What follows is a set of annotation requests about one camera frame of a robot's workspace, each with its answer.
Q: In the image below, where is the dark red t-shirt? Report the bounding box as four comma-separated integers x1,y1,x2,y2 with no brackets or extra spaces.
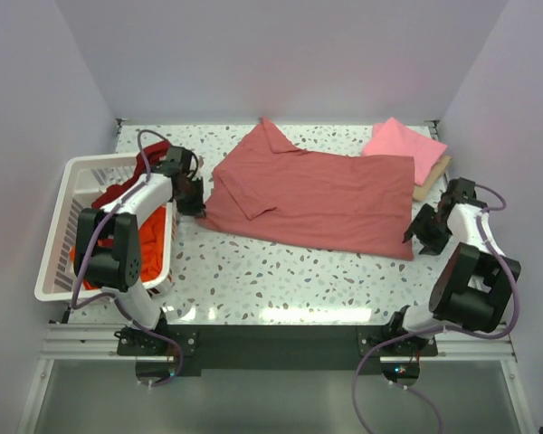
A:
91,139,170,209

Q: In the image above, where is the folded beige t-shirt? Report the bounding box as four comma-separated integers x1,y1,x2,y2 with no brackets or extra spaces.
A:
413,156,452,203

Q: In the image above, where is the dusty red t-shirt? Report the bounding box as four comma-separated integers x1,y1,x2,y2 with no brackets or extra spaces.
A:
199,118,414,260

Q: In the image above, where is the folded pink t-shirt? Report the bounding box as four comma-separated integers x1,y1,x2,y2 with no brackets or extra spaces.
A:
361,118,447,186

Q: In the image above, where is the orange t-shirt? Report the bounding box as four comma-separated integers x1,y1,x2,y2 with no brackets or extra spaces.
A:
70,203,171,290

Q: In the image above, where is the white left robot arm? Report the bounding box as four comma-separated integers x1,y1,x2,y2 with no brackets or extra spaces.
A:
71,146,205,339

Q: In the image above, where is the white plastic laundry basket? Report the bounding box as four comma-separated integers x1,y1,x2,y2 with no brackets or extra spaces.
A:
34,153,180,303

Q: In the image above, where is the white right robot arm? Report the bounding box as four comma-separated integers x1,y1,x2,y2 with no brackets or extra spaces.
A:
382,177,521,344

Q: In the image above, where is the aluminium frame rail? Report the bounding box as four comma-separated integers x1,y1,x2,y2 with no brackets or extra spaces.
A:
40,324,516,362

